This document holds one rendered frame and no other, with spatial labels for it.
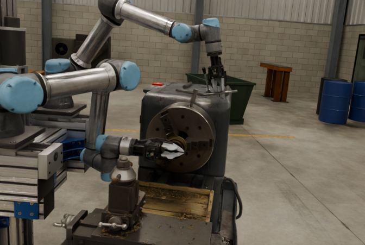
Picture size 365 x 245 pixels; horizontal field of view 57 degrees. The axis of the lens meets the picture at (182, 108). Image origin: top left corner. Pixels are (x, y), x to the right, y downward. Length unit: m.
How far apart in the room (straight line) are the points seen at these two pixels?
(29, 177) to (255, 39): 11.15
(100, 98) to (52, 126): 0.36
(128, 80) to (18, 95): 0.42
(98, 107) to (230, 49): 10.50
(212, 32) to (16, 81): 0.84
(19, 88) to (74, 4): 10.69
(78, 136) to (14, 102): 0.64
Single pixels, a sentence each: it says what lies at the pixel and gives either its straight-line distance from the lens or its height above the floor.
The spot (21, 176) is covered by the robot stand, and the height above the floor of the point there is 1.03.
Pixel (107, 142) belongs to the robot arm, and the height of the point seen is 1.10.
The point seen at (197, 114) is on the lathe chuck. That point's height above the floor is 1.21.
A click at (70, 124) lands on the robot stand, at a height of 1.09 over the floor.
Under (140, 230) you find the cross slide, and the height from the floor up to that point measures 0.97.
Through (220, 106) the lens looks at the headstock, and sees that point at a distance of 1.65.
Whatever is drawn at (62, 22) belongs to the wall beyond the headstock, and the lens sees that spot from 11.85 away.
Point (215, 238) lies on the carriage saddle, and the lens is 1.14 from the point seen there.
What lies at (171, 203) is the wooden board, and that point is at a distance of 1.40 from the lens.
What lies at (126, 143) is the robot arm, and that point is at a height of 1.11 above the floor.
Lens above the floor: 1.53
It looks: 11 degrees down
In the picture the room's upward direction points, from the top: 4 degrees clockwise
